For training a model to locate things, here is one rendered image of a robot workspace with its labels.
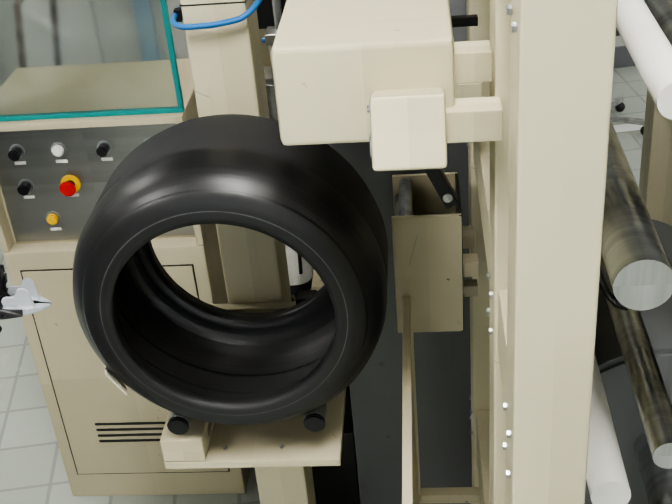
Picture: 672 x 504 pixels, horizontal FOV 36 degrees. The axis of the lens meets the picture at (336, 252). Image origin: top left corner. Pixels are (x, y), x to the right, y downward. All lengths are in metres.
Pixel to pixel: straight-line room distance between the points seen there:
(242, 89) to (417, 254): 0.51
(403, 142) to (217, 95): 0.85
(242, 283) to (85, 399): 0.91
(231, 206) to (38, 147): 1.06
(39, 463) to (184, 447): 1.44
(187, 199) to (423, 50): 0.57
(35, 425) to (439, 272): 1.90
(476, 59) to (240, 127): 0.58
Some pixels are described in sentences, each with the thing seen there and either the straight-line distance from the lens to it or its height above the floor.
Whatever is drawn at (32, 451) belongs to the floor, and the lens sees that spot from 3.64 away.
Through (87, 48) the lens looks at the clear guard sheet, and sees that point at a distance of 2.59.
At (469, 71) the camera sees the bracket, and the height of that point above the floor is 1.70.
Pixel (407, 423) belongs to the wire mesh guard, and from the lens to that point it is 1.94.
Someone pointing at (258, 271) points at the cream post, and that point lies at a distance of 2.34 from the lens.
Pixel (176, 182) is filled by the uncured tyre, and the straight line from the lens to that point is 1.81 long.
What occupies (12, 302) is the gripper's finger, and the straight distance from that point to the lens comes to 2.14.
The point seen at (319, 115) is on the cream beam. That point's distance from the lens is 1.46.
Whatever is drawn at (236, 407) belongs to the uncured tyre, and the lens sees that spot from 2.04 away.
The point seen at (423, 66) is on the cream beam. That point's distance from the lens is 1.43.
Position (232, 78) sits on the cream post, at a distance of 2.13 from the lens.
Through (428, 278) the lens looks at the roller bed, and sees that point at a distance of 2.24.
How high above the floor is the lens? 2.27
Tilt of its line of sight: 31 degrees down
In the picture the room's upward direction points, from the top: 5 degrees counter-clockwise
